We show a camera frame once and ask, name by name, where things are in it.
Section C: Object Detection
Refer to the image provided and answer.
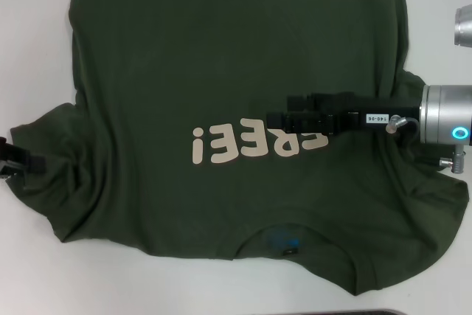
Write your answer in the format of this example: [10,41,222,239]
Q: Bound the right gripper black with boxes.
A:
[266,91,423,137]

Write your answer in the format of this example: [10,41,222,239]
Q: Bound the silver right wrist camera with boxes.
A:
[453,4,472,49]

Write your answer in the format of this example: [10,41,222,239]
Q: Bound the dark green printed t-shirt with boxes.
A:
[9,0,470,287]

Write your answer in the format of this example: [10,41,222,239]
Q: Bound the silver plug connector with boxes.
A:
[440,145,468,175]

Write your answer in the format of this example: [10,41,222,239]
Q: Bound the gray cable with silver plug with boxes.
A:
[384,114,423,136]

